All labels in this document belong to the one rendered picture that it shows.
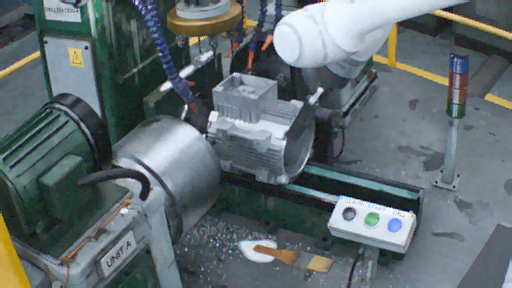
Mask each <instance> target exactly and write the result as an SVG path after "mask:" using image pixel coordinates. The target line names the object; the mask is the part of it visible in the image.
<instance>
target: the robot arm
mask: <svg viewBox="0 0 512 288"><path fill-rule="evenodd" d="M467 1H471V0H345V1H344V0H329V1H327V2H326V1H324V2H321V3H318V4H312V5H308V6H306V7H305V8H303V9H300V10H297V11H295V12H292V13H289V14H287V15H286V17H285V18H284V19H282V21H280V22H279V23H278V25H277V26H276V28H275V31H274V46H275V48H276V51H277V53H278V54H279V55H280V57H281V58H282V59H283V60H284V61H285V62H286V63H288V64H290V65H292V66H295V67H301V68H316V69H315V72H316V75H318V77H319V80H317V81H316V82H315V84H314V85H313V89H312V91H311V92H310V94H309V95H308V96H307V97H306V100H305V102H304V104H303V106H302V107H301V109H300V111H299V113H298V112H297V113H296V114H295V116H296V117H295V119H294V121H293V123H292V124H291V127H290V128H289V130H288V131H287V133H286V134H285V136H287V137H288V138H289V139H291V140H292V141H293V142H294V143H296V142H297V140H298V139H299V138H300V136H301V135H302V133H303V132H304V130H305V129H306V128H307V126H308V125H309V123H310V122H311V119H312V121H314V119H315V118H316V117H315V116H314V113H315V112H317V111H318V109H319V107H320V106H321V104H322V103H323V102H324V101H325V99H327V98H328V97H329V96H330V95H331V94H332V93H333V92H334V91H335V90H341V89H344V88H345V87H346V86H347V85H348V83H349V82H350V80H351V78H353V77H354V78H355V77H357V76H358V75H359V73H360V72H361V69H362V68H363V66H364V65H366V64H367V62H368V59H369V58H370V57H371V56H372V55H374V54H375V53H376V52H377V51H378V50H379V49H380V47H381V46H382V45H383V44H384V41H386V39H387V38H388V35H389V34H390V33H391V30H392V29H393V27H394V24H395V23H396V22H398V21H403V20H405V19H409V18H412V17H416V16H418V15H423V14H426V13H429V12H433V11H435V10H436V11H437V10H439V9H443V8H445V7H446V8H448V7H450V6H453V5H458V4H459V3H460V4H461V3H463V2H464V3H465V2H467ZM310 118H311V119H310ZM504 280H505V281H504V283H503V285H502V288H512V257H511V261H510V264H509V267H508V270H507V273H506V276H505V279H504Z"/></svg>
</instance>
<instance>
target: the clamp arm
mask: <svg viewBox="0 0 512 288"><path fill-rule="evenodd" d="M289 74H290V77H291V91H290V96H291V101H292V100H297V101H301V102H303V94H302V70H301V67H295V66H292V65H290V64H289Z"/></svg>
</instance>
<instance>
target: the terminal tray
mask: <svg viewBox="0 0 512 288"><path fill-rule="evenodd" d="M236 74H237V75H238V76H235V75H236ZM268 82H272V83H268ZM218 87H220V89H217V88H218ZM212 95H213V104H214V110H215V111H216V112H219V113H221V117H223V116H225V118H227V117H229V119H232V118H233V119H234V121H235V120H236V119H239V122H241V121H242V120H243V122H244V123H245V122H246V121H247V122H248V124H250V123H252V125H255V124H257V123H258V121H259V119H260V118H259V112H260V113H261V110H263V107H265V105H267V103H269V102H271V101H272V100H274V99H278V94H277V83H276V81H272V80H267V79H262V78H258V77H253V76H248V75H244V74H239V73H234V74H233V75H231V76H230V77H229V78H226V79H225V80H224V81H222V82H221V83H220V84H219V85H217V86H216V87H215V88H213V89H212ZM253 95H255V97H252V96H253Z"/></svg>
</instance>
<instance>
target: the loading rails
mask: <svg viewBox="0 0 512 288"><path fill-rule="evenodd" d="M222 172H223V180H224V184H223V191H222V194H221V196H220V198H219V199H218V201H217V202H216V203H215V204H214V205H213V206H212V207H211V208H210V209H209V210H208V211H207V212H206V213H205V214H207V215H210V216H213V217H219V216H218V215H219V214H220V213H221V212H222V211H227V212H230V213H233V214H236V215H239V216H242V217H246V218H249V219H252V220H255V221H258V222H260V223H259V224H258V231H261V232H264V233H267V234H270V235H271V234H272V233H273V232H274V231H275V229H276V228H281V229H284V230H287V231H290V232H293V233H296V232H297V233H300V234H303V235H306V236H309V237H312V238H316V239H317V241H316V242H315V247H316V248H319V249H322V250H325V251H327V250H328V251H329V250H330V249H331V248H332V246H333V245H334V244H337V245H338V244H340V245H342V246H345V247H349V248H354V249H357V250H359V249H360V248H361V246H362V244H363V243H362V242H360V243H359V242H356V241H353V240H350V239H347V238H346V239H344V238H341V237H338V236H335V235H332V233H331V232H330V230H329V229H328V223H329V221H330V218H331V216H332V213H333V211H334V208H335V206H336V203H337V201H338V198H339V196H340V195H341V196H345V197H348V198H352V199H356V200H358V201H365V202H369V203H372V204H375V205H378V206H382V207H383V206H385V207H388V208H391V209H394V210H398V211H399V210H400V211H404V212H407V213H410V214H416V215H415V216H416V222H417V225H416V228H415V231H414V234H413V236H415V234H416V233H417V231H418V229H419V227H420V220H421V212H422V208H423V204H424V196H425V189H424V188H422V187H418V186H415V185H412V184H405V183H401V182H398V181H394V180H391V179H387V178H384V177H381V178H380V177H378V176H374V175H370V174H366V173H363V172H359V171H355V170H351V169H348V168H344V167H340V166H336V165H332V164H328V163H325V162H321V161H317V160H313V159H309V158H307V160H306V163H305V168H304V171H302V173H301V174H300V176H299V178H298V177H297V179H295V181H294V182H292V183H290V182H288V185H285V184H282V183H279V184H278V185H274V184H271V183H264V182H260V181H257V180H256V176H255V175H252V174H249V173H244V174H243V175H239V174H234V173H229V172H226V171H223V170H222ZM405 254H406V253H399V252H396V251H394V250H392V251H390V250H388V249H385V248H379V256H378V258H377V264H379V265H381V266H382V265H384V266H387V264H388V263H389V261H390V259H392V258H393V259H396V260H399V261H400V260H402V259H403V258H404V256H405Z"/></svg>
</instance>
